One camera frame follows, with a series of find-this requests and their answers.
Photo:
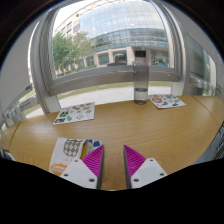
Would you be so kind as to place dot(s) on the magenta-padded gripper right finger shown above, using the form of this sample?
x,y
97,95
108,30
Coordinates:
x,y
148,171

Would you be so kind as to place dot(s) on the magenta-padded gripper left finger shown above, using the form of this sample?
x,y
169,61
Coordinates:
x,y
80,173

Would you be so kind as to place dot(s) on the white cartoon-print towel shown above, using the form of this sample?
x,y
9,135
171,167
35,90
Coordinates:
x,y
66,150

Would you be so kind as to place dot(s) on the large colourful sticker sheet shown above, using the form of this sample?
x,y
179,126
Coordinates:
x,y
75,113

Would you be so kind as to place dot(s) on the small colourful sticker sheet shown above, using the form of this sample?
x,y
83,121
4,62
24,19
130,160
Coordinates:
x,y
166,101

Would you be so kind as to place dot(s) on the clear water bottle black cap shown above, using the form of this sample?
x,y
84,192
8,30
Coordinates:
x,y
140,83

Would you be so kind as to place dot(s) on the green tree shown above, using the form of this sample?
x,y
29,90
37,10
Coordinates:
x,y
70,50

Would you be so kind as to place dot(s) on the glass-fronted building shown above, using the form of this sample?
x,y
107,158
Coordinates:
x,y
126,26

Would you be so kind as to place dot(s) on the white wall socket trunking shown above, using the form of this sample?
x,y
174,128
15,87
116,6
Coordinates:
x,y
28,103
203,83

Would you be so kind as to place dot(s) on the grey window frame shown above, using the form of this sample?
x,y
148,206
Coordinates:
x,y
100,78

